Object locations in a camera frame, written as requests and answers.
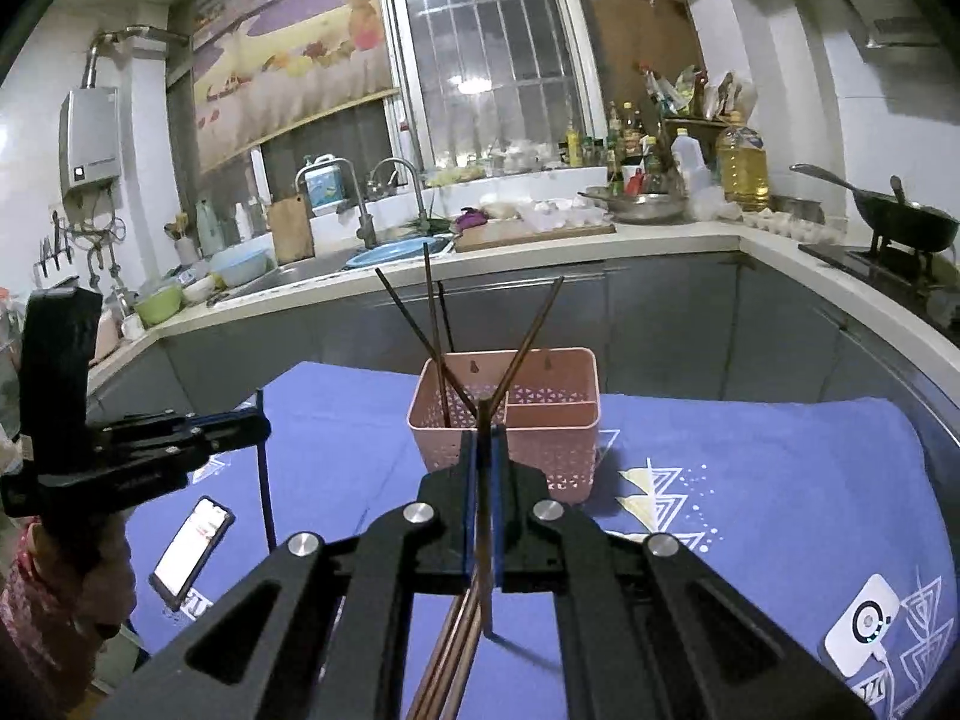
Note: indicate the white egg carton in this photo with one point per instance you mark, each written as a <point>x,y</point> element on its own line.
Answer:
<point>791,226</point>

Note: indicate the upright wooden cutting board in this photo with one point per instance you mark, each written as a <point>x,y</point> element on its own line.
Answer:
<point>289,229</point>

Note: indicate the printed window blind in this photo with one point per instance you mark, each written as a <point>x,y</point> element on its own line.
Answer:
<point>292,52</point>

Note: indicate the blue plastic basin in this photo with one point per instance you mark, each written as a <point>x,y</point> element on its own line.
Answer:
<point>394,251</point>

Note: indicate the row of condiment bottles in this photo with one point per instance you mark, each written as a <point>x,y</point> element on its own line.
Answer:
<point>622,146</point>

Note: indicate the barred window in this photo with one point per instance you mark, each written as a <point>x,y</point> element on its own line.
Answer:
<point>487,52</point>

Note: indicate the white plastic jug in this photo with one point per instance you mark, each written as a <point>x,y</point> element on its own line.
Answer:
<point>688,157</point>

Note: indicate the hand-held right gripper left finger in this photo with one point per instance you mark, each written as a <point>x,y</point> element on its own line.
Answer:
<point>471,510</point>

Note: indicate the person's left forearm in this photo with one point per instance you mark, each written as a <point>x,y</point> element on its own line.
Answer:
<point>52,615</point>

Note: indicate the knife rack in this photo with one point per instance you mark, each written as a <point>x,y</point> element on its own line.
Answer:
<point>52,247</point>

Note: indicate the white square device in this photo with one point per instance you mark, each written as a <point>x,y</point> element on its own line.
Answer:
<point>862,626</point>

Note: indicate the pink container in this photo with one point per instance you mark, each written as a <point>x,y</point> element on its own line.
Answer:
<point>106,334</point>

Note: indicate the green bowl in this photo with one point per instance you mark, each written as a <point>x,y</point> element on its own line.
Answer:
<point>159,306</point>

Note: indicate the grey kitchen counter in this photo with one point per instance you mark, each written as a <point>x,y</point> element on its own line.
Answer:
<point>675,315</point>

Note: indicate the dark long chopstick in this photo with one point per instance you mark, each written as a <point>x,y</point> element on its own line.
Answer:
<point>424,334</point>

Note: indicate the brown wooden chopstick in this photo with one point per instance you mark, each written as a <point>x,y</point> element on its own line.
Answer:
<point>436,330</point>
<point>439,660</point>
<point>463,660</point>
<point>488,540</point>
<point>525,339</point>

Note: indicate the yellow cooking oil bottle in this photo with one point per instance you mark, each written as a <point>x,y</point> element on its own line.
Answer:
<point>742,161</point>

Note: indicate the light blue basin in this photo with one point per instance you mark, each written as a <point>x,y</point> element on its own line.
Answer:
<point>240,262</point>

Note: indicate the gas stove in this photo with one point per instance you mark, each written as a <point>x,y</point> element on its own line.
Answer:
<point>885,266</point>

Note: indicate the flat wooden cutting board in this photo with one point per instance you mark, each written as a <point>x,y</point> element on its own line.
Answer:
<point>532,236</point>

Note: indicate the dark blue chopstick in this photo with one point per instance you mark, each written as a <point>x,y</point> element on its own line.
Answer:
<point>264,487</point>

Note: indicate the blue white package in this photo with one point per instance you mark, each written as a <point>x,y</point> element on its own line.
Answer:
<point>326,187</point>

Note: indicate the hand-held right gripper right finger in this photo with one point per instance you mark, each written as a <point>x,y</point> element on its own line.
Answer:
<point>500,510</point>

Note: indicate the black wok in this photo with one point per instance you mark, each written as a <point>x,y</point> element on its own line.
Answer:
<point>900,221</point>

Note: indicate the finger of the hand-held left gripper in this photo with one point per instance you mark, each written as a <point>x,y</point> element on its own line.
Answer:
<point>187,439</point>

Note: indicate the steel kitchen faucet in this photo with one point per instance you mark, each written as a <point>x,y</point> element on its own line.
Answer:
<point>417,195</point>
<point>361,217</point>

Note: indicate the pink plastic utensil basket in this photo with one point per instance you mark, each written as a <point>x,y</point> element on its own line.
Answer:
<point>555,435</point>

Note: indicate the metal pan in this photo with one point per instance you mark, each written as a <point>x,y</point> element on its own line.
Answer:
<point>645,206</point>

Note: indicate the green bottle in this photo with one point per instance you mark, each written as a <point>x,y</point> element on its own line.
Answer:
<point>206,229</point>

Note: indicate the blue patterned tablecloth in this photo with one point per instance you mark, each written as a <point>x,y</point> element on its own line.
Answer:
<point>750,480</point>

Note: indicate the grey water heater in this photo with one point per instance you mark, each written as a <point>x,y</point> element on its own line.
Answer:
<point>90,139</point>

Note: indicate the purple vegetable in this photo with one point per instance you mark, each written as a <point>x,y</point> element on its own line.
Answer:
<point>472,217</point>

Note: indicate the metal exhaust pipe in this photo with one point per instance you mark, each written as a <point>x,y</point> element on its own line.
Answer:
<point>127,34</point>

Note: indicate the black smartphone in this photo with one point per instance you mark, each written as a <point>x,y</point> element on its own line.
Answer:
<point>191,547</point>

